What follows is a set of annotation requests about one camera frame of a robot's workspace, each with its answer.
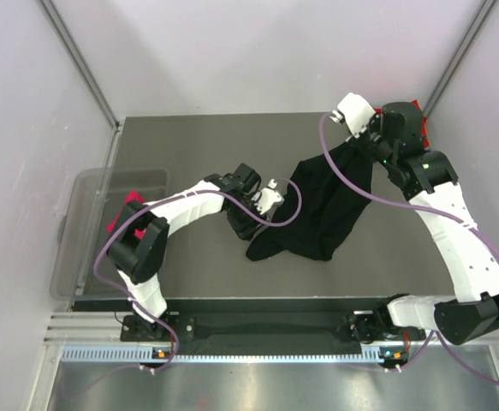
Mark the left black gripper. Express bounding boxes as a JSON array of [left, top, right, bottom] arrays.
[[226, 194, 270, 241]]

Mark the black t shirt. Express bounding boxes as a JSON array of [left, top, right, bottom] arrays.
[[246, 144, 373, 261]]

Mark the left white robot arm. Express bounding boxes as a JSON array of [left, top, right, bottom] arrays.
[[107, 164, 267, 340]]

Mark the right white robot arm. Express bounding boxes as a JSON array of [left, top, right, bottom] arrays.
[[351, 102, 499, 345]]

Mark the folded red t shirt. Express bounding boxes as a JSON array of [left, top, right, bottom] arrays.
[[412, 99, 430, 149]]

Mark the magenta t shirt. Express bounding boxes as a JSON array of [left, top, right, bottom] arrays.
[[106, 190, 145, 234]]

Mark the clear plastic bin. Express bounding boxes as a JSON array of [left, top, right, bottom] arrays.
[[50, 166, 172, 303]]

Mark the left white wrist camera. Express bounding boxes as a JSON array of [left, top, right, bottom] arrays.
[[251, 179, 284, 215]]

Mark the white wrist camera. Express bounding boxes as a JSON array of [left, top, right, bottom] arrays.
[[251, 179, 284, 215], [330, 92, 377, 138]]

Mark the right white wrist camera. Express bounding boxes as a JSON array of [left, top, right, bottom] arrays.
[[330, 92, 377, 138]]

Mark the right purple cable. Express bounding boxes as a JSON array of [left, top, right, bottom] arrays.
[[319, 110, 499, 389]]

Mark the slotted grey cable duct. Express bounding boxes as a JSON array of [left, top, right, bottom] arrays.
[[60, 340, 408, 365]]

